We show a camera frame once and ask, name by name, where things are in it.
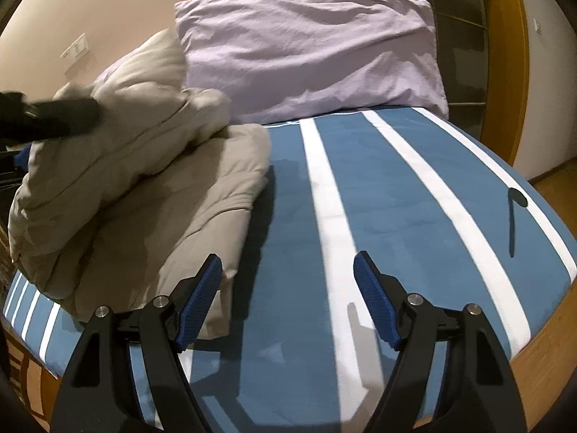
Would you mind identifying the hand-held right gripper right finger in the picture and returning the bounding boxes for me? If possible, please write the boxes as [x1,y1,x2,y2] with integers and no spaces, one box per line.
[353,251,528,433]

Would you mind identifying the beige puffer jacket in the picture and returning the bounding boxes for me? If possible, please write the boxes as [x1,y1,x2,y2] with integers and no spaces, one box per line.
[8,31,272,341]

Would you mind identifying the dark shelving cabinet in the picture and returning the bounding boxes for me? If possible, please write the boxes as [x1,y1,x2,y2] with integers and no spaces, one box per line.
[374,0,492,140]

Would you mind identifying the lavender pillow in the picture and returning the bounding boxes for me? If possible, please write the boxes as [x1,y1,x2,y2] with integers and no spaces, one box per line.
[174,0,449,124]

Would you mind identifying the blue white striped bed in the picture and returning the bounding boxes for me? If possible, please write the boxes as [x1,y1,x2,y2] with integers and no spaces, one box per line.
[2,107,577,433]

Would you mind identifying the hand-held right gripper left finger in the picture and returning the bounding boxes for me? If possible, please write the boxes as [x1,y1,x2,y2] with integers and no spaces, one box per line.
[49,253,224,433]

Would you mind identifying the thin black stick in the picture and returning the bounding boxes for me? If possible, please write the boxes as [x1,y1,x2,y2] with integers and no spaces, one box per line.
[507,188,529,258]

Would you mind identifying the wooden bed frame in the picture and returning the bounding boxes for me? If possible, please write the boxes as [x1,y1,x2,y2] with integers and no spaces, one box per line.
[0,275,577,421]

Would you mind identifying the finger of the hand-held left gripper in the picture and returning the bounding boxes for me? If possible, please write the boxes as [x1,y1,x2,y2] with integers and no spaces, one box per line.
[38,96,101,139]
[13,143,33,170]

